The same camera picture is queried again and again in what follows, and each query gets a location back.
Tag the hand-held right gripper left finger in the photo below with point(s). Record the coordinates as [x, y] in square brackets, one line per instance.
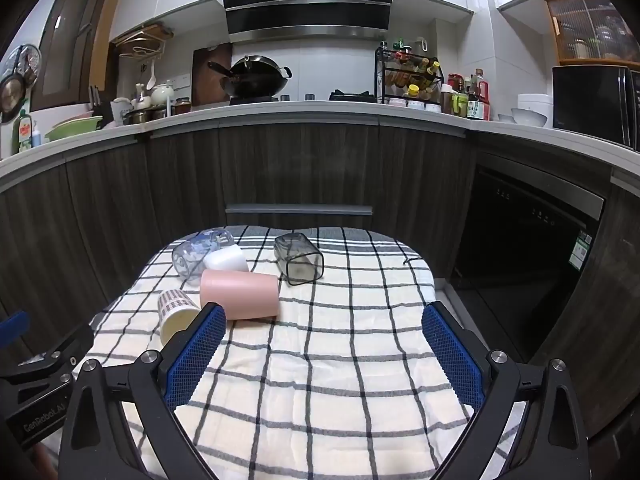
[196, 355]

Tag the black microwave oven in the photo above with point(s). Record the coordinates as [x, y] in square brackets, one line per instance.
[595, 102]

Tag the wall mounted wooden rack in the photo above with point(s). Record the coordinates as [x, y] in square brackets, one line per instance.
[142, 40]

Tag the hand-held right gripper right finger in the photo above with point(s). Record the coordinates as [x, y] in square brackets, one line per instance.
[454, 357]

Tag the red lidded jar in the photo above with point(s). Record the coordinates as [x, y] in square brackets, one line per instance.
[454, 81]

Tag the white hanging ladle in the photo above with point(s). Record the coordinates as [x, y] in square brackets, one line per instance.
[150, 76]

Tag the pink plastic cup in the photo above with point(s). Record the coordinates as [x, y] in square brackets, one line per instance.
[240, 294]

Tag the wood framed glass cabinet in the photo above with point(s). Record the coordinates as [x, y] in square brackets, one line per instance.
[592, 27]

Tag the large soy sauce bottle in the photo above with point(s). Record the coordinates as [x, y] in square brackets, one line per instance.
[479, 100]

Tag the brown door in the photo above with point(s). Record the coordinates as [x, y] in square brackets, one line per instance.
[75, 35]

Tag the green plastic basin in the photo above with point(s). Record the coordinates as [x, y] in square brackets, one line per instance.
[75, 127]

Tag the green lidded jug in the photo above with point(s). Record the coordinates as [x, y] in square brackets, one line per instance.
[459, 104]

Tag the dark sauce jar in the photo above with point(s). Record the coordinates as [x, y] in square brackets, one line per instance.
[182, 106]

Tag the white plastic cup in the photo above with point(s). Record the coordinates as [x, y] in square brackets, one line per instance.
[227, 260]

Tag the white bowl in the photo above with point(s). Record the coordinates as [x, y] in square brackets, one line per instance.
[530, 117]

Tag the black knife block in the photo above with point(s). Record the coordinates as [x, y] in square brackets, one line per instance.
[100, 107]

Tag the black wok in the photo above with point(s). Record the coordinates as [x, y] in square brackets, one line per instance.
[255, 77]

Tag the black gas burner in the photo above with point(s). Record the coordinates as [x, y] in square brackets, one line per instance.
[352, 95]

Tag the smoky grey transparent cup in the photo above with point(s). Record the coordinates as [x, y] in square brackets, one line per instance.
[299, 259]

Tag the black and white checked cloth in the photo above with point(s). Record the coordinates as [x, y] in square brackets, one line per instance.
[320, 360]

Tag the black built-in dishwasher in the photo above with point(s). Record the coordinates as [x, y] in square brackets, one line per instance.
[520, 265]

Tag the white rice cooker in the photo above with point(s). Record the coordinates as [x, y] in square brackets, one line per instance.
[535, 105]

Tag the white teapot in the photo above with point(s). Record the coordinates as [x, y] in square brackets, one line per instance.
[162, 94]

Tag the cream patterned paper cup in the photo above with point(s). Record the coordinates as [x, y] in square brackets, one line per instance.
[175, 310]

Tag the black thread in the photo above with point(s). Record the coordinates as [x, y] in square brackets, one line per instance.
[411, 261]

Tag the steel cooking pot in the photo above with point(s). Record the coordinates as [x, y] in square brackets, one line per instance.
[137, 116]

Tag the black range hood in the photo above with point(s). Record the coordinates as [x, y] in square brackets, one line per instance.
[305, 0]

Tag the hanging frying pan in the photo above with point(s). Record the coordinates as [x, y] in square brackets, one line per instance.
[11, 95]

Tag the clear bluish plastic cup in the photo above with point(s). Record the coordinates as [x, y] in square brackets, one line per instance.
[192, 257]

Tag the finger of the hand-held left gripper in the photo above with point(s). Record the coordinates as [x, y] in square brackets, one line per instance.
[12, 327]
[67, 350]

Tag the green dish soap bottle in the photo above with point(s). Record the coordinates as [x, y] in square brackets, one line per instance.
[22, 135]

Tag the brown cutting board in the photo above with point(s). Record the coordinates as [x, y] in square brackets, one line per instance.
[212, 72]

